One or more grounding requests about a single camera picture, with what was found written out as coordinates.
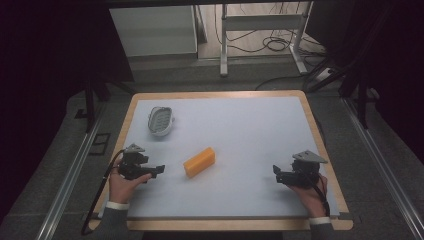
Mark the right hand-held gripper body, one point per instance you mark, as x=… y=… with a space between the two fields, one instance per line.
x=301 y=170

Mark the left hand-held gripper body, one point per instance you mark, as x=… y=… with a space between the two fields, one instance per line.
x=132 y=163

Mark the orange soap bar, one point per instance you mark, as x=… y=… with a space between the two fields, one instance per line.
x=199 y=162

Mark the grey soap dish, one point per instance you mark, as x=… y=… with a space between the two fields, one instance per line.
x=161 y=120

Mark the person's left hand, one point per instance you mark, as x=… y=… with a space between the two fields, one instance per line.
x=122 y=188

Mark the person's right hand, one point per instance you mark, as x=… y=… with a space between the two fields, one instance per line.
x=311 y=200

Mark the white table mat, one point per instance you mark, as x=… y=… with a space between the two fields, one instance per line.
x=230 y=153

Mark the black tripod stand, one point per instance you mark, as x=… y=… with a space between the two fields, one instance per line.
x=353 y=76
x=96 y=90

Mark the white power strip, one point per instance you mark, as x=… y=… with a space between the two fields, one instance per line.
x=324 y=74

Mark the white cabinet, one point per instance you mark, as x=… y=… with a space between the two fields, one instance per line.
x=156 y=30

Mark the white metal stand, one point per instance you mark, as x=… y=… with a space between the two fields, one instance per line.
x=260 y=23

